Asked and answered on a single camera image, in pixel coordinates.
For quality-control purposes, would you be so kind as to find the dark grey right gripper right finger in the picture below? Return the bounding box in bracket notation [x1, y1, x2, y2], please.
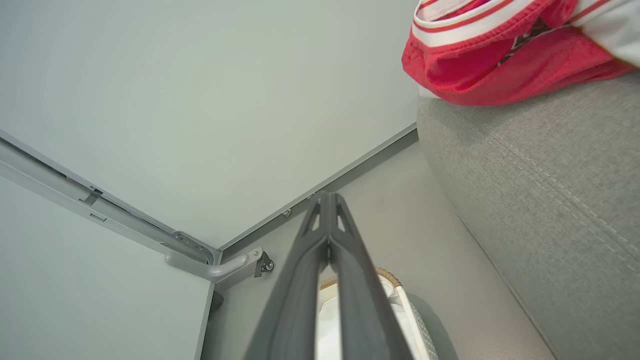
[327, 192, 415, 360]

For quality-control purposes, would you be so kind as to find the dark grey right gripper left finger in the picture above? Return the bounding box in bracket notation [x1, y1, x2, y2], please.
[243, 192, 331, 360]

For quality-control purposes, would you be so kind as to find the red and white garment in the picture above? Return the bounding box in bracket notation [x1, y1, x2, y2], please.
[401, 0, 640, 107]

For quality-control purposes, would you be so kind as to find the grey fabric sofa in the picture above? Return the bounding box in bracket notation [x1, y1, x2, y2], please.
[416, 69, 640, 360]

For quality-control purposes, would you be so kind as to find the white woven laundry basket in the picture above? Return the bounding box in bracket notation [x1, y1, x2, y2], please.
[319, 267, 442, 360]

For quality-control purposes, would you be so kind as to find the white basket liner cloth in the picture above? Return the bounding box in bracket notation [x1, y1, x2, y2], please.
[315, 272, 419, 360]

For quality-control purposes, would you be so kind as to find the black caster wheel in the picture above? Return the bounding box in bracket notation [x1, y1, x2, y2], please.
[253, 251, 275, 279]

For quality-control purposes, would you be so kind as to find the grey metal partition foot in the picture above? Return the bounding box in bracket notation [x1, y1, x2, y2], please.
[164, 246, 265, 281]

